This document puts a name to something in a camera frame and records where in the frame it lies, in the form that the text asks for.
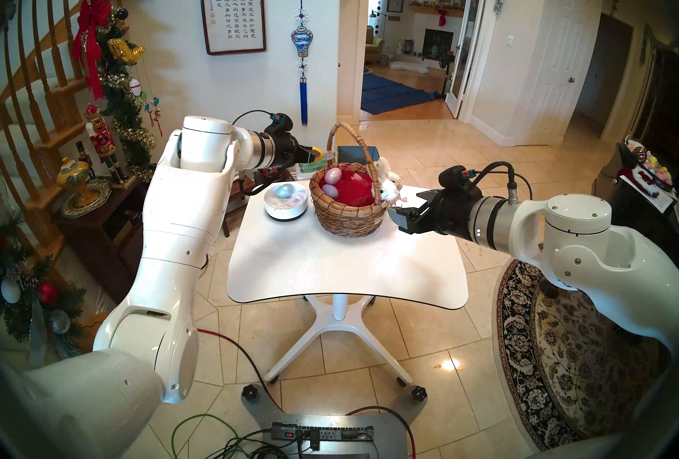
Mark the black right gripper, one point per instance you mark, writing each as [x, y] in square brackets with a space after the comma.
[451, 214]

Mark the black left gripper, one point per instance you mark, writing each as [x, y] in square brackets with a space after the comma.
[289, 150]

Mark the yellow easter egg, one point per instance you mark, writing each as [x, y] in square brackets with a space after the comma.
[318, 153]

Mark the pink glitter easter egg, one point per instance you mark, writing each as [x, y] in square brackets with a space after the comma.
[333, 175]

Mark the blue glitter easter egg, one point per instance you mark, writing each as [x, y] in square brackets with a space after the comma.
[285, 191]

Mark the purple easter egg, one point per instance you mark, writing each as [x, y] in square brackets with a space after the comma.
[330, 191]

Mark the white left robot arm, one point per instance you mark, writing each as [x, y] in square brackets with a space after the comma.
[180, 230]

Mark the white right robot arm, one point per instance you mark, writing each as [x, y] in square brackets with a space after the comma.
[583, 245]

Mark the white egg hanging ornament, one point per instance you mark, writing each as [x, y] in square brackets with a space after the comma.
[136, 88]

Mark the dark red patterned egg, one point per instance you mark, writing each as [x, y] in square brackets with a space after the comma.
[640, 151]

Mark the pastel egg decoration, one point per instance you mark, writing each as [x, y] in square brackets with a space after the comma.
[660, 171]

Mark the green jade stone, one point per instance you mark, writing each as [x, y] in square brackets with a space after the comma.
[318, 166]

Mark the white plush bunny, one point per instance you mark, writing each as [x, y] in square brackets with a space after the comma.
[390, 191]

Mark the blue fabric storage box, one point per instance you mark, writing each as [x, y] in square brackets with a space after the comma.
[350, 153]

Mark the cream plush bunny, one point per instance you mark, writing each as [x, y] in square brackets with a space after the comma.
[386, 169]

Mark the clear printed plastic wrapper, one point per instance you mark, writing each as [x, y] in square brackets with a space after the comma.
[293, 204]

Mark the red tulle cloth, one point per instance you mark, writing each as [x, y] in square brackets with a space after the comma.
[358, 190]

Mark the white round bowl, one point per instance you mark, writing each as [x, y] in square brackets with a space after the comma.
[286, 214]

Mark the blue floor rug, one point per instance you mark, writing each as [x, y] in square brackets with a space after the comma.
[390, 94]

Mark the blue vase knot hanging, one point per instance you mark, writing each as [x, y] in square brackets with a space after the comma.
[302, 41]

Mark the beige armchair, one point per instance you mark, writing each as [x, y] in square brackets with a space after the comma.
[374, 45]

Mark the white fluffy pet bed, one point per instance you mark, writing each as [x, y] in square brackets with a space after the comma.
[408, 67]

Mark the black floor fan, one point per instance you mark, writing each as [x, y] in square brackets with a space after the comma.
[447, 59]

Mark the black fireplace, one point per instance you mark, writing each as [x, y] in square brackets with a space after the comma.
[437, 43]

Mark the green christmas garland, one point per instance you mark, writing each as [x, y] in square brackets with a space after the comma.
[132, 129]

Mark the white glass french door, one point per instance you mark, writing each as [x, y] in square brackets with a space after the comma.
[467, 39]

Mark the red christmas stocking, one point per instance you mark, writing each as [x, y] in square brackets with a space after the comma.
[442, 17]

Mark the red nutcracker figure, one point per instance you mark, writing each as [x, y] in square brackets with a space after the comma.
[101, 139]

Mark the gold fish ornament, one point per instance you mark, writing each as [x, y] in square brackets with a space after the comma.
[124, 50]

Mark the white panel door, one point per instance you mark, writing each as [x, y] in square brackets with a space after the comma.
[562, 65]

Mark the brass decorative plate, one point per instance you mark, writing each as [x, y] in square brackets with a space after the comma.
[98, 198]

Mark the black piano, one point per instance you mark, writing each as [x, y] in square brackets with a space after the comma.
[631, 230]

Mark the small black nutcracker figure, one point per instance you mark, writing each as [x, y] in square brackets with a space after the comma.
[85, 161]

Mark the oriental patterned round rug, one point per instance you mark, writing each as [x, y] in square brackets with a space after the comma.
[573, 373]

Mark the red santa hat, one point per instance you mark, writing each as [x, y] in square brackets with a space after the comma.
[642, 181]

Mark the black power strip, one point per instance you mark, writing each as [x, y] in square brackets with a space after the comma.
[334, 433]

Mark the yellow ceramic vase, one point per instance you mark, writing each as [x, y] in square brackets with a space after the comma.
[71, 174]

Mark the red ribbon bow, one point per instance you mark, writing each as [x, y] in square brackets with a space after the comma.
[90, 39]

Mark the wooden staircase railing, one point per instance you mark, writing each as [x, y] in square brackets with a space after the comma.
[58, 137]

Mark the white paper sheet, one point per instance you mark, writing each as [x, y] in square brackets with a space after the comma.
[663, 202]

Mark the silver green tinsel garland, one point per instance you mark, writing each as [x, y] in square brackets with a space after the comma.
[646, 39]

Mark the red bauble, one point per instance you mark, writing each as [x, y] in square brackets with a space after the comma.
[48, 292]

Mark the silver bauble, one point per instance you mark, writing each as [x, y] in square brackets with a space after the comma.
[60, 321]

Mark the small christmas tree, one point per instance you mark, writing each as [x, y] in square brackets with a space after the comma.
[21, 261]

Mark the white bauble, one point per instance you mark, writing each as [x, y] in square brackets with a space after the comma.
[10, 291]

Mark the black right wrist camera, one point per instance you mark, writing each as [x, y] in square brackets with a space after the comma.
[456, 178]

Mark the white table pedestal base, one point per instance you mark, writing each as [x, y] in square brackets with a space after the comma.
[339, 322]

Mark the black framed wall picture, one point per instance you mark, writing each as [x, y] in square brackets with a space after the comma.
[395, 0]

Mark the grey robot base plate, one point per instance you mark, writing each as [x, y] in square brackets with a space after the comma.
[395, 431]

